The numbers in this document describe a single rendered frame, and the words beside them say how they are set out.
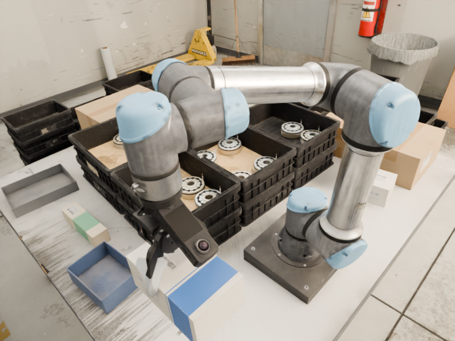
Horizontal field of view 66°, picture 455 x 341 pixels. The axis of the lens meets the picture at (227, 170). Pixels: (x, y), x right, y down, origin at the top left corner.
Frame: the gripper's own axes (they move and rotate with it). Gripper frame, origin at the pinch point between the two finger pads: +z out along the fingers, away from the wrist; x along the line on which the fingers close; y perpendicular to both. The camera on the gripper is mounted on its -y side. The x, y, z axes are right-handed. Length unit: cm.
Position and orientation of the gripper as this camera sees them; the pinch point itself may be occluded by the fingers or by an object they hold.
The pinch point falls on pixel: (183, 274)
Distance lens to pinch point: 69.8
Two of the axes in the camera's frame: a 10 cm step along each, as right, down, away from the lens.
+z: 0.6, 8.1, 5.8
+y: -7.1, -3.8, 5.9
